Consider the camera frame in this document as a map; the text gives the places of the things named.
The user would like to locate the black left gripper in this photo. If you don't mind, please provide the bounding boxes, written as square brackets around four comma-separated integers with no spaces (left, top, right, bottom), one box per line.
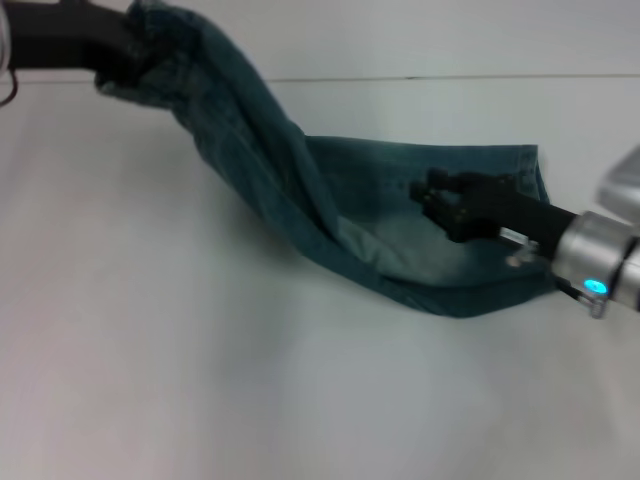
[8,0,147,84]

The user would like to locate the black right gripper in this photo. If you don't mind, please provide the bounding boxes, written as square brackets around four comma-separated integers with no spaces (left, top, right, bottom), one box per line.
[408,168,584,262]

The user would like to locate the blue denim shorts with embroidery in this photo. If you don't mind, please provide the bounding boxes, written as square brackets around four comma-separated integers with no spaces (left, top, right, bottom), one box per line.
[94,0,560,319]

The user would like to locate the thin dark cable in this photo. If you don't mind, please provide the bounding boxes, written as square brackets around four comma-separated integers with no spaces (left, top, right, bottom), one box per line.
[0,68,19,107]

